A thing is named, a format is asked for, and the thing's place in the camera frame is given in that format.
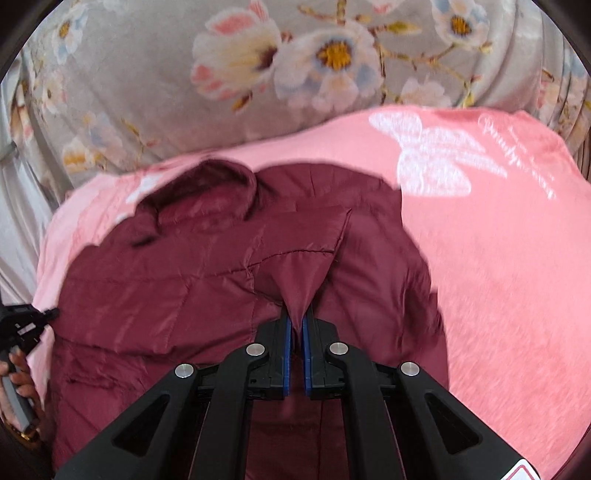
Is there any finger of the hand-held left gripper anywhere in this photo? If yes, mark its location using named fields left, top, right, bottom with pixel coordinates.
left=28, top=307, right=61, bottom=325

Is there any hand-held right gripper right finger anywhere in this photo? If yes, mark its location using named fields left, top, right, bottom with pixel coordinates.
left=301, top=305, right=542, bottom=480

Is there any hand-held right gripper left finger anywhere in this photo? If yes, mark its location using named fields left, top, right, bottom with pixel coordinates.
left=54, top=304, right=293, bottom=480

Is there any maroon quilted jacket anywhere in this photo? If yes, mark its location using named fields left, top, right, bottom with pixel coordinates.
left=48, top=159, right=451, bottom=480

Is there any person's left hand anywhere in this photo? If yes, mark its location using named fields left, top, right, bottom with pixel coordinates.
left=0, top=348, right=43, bottom=437

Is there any white curtain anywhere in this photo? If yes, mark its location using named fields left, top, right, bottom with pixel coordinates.
left=0, top=60, right=70, bottom=305

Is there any pink butterfly print blanket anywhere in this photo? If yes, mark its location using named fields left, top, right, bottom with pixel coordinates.
left=34, top=105, right=591, bottom=480

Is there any grey floral blanket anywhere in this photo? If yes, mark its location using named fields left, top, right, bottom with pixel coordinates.
left=9, top=0, right=591, bottom=185

